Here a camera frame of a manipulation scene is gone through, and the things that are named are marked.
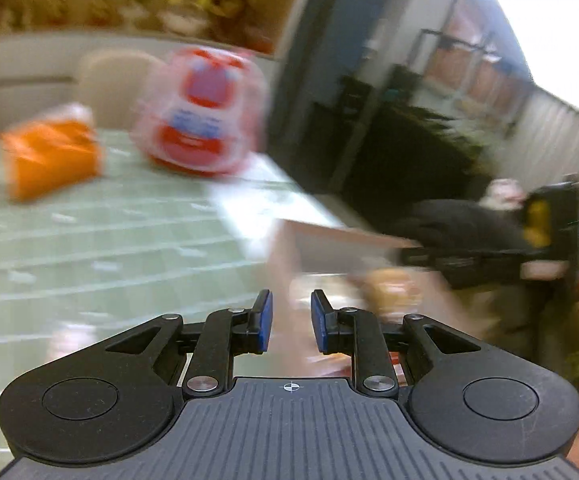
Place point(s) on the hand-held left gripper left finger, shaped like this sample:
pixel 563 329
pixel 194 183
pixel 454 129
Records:
pixel 265 320

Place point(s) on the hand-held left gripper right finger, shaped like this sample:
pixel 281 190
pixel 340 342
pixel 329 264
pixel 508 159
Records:
pixel 319 320

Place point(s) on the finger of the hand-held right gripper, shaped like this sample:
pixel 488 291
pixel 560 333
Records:
pixel 479 275
pixel 449 256

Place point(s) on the pink cardboard box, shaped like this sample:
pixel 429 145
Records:
pixel 289 260

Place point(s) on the yellow bread packet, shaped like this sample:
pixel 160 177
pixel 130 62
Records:
pixel 392 292

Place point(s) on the black puffer jacket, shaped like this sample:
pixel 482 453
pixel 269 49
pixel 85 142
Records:
pixel 459 225

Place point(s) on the green checked tablecloth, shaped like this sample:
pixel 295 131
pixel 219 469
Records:
pixel 94 240

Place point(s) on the red white rabbit bag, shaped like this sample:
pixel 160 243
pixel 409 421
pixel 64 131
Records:
pixel 199 125

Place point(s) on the orange tissue box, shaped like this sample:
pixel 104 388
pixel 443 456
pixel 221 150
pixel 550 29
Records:
pixel 49 160

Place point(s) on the beige dining chair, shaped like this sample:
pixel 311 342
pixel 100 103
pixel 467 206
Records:
pixel 114 80

